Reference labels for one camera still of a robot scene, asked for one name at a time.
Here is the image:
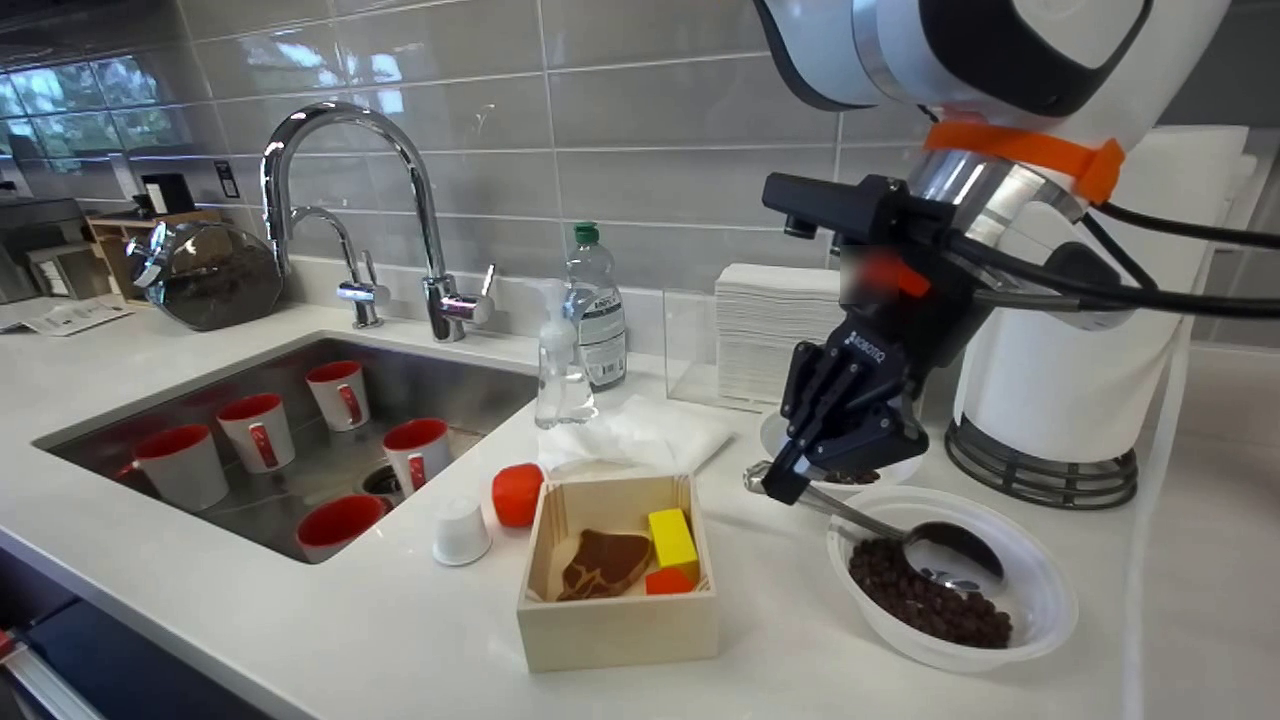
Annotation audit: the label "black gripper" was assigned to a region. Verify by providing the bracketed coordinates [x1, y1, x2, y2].
[761, 173, 987, 504]

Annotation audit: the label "metal spoon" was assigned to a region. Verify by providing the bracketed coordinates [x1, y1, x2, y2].
[740, 456, 1009, 585]

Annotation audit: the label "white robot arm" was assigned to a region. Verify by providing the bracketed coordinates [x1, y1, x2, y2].
[751, 0, 1229, 504]

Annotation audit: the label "white bowl near box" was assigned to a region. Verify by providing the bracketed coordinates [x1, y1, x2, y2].
[761, 413, 929, 497]

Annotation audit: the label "coffee beans in right bowl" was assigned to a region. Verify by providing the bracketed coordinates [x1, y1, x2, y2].
[849, 542, 1011, 649]

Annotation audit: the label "white bowl right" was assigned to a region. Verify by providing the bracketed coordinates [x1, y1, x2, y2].
[828, 490, 1081, 674]

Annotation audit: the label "yellow toy block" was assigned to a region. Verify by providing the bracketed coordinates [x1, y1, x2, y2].
[646, 507, 700, 569]

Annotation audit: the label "white napkin stack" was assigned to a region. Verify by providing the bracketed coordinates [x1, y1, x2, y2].
[716, 265, 849, 406]

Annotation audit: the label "orange toy block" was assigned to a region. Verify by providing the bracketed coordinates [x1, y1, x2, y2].
[646, 569, 700, 595]

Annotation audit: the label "white folded cloth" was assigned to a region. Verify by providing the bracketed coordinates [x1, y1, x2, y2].
[537, 397, 734, 477]

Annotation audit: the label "brown toy steak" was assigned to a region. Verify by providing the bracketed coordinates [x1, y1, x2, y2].
[561, 527, 651, 601]

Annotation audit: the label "wooden box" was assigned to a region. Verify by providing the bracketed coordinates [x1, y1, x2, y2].
[518, 477, 722, 674]

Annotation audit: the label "paper towel roll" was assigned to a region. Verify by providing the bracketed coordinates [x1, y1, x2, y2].
[952, 124, 1263, 469]

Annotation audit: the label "black paper towel holder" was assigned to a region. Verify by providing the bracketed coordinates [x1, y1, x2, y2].
[945, 419, 1141, 513]

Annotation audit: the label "large plastic water bottle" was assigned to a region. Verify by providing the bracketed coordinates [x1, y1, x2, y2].
[565, 222, 628, 392]

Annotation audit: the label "orange cup on counter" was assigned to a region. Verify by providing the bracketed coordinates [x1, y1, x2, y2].
[489, 465, 545, 531]

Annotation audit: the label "white small cup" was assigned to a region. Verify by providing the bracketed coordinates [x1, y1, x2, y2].
[434, 504, 492, 569]

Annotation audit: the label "chrome kitchen faucet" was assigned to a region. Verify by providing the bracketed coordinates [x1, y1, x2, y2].
[258, 100, 502, 344]

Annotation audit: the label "red white cup lying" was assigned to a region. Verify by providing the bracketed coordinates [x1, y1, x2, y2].
[298, 493, 387, 559]

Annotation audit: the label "steel sink basin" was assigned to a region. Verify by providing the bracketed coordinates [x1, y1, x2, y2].
[41, 337, 537, 564]

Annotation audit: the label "dark foil bag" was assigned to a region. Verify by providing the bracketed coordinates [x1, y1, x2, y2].
[129, 222, 290, 333]

